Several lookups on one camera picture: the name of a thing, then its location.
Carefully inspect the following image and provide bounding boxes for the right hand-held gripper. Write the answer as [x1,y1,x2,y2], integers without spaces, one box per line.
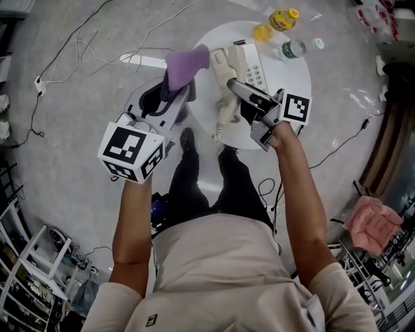
[226,79,313,153]

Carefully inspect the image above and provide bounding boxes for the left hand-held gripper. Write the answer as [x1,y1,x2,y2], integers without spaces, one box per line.
[97,82,197,185]

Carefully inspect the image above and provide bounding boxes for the beige telephone handset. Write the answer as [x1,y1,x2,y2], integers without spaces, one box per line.
[215,43,250,126]

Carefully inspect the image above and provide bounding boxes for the white desk telephone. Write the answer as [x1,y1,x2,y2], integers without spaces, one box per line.
[209,41,270,98]

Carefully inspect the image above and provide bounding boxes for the purple cloth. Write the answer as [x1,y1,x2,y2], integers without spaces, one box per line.
[161,44,210,101]

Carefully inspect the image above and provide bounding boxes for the person's right forearm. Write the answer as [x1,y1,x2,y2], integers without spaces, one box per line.
[268,123,338,286]

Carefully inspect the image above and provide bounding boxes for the person's left forearm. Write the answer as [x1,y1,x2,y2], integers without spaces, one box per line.
[110,176,155,298]

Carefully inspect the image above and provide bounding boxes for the person's left black shoe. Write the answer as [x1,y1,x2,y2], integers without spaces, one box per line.
[180,127,197,153]

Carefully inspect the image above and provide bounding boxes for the round white side table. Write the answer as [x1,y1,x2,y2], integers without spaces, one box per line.
[187,21,313,150]

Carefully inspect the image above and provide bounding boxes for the clear water bottle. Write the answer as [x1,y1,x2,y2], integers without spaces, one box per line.
[275,38,325,62]

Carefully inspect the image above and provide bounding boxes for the yellow drink bottle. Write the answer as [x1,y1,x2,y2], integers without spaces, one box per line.
[252,8,300,42]

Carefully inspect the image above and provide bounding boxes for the small black screen device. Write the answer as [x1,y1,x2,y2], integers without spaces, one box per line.
[150,191,171,234]

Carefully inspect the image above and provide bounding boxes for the white power strip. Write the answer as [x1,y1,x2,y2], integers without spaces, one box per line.
[34,76,49,95]

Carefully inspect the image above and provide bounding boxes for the red label water jug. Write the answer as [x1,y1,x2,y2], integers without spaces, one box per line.
[346,0,383,36]
[372,0,401,43]

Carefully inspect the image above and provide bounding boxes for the dark wooden bench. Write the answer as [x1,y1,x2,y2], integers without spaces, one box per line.
[358,100,415,198]

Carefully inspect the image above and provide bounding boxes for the person's beige shirt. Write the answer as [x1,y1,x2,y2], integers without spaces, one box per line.
[80,212,380,332]

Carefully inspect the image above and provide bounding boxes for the pink jacket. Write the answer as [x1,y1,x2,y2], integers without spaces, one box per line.
[343,195,405,257]

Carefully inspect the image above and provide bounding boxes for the white metal rack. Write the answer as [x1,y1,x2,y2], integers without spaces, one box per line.
[327,241,393,325]

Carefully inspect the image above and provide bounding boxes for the beige telephone cord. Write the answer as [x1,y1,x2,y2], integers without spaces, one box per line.
[210,115,243,142]

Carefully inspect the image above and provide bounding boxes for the white floor cable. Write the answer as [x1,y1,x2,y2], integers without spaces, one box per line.
[41,0,198,85]

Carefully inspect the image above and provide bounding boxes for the black floor cable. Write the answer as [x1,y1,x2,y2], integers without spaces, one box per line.
[40,0,114,80]

